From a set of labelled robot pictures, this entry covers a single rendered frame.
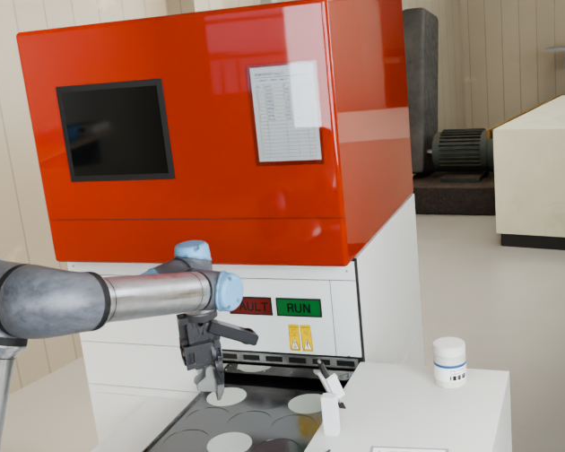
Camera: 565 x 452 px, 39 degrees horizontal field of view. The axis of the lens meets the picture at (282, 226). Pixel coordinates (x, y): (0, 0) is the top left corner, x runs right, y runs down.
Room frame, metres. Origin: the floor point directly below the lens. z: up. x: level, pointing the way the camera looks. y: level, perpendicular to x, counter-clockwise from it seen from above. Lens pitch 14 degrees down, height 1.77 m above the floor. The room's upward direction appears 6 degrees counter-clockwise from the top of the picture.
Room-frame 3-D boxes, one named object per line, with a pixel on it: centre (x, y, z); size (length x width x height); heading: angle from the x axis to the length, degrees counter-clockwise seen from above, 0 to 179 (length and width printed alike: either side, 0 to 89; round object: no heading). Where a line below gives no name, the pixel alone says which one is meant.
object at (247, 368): (1.85, 0.06, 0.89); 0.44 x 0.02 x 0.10; 68
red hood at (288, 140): (2.22, 0.10, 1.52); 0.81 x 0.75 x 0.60; 68
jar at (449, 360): (1.61, -0.34, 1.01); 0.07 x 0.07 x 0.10
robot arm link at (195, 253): (1.61, 0.20, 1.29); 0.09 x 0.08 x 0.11; 145
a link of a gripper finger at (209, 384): (1.59, 0.19, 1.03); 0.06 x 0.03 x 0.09; 105
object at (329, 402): (1.45, -0.06, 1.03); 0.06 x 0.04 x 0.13; 158
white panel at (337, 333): (1.93, 0.22, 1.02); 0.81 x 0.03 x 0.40; 68
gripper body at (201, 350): (1.61, 0.20, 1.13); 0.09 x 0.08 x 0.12; 105
